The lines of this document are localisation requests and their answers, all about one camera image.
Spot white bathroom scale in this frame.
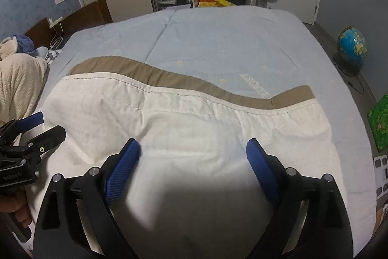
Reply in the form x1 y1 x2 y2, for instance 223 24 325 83
373 156 388 209

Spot white puffer jacket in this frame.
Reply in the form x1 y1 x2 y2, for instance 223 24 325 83
23 57 348 259

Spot green patterned tote bag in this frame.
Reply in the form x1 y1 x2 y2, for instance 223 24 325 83
367 92 388 153

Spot black globe cable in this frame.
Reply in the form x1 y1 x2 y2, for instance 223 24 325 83
347 77 365 95

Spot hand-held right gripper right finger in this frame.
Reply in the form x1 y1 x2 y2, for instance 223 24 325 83
246 138 354 259

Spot person's left hand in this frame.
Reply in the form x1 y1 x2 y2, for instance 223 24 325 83
0 193 32 230

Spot blue globe on black stand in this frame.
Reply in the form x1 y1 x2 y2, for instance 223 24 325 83
333 25 368 77

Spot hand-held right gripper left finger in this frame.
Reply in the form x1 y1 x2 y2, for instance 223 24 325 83
32 138 142 259

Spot cream fleece blanket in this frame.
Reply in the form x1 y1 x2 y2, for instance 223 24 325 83
0 34 49 127

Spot orange and yellow toys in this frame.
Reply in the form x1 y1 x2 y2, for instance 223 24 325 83
198 0 237 8

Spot white power strip with cables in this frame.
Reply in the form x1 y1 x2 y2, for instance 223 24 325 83
48 19 65 51

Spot blue fleece cloth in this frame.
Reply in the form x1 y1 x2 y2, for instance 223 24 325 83
14 34 36 56

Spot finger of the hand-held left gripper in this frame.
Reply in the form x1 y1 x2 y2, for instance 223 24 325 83
19 125 67 157
6 111 44 134

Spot brown wooden headboard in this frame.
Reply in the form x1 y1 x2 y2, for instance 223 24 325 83
24 0 113 44

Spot bed with light blue sheet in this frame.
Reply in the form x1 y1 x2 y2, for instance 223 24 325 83
39 6 383 247

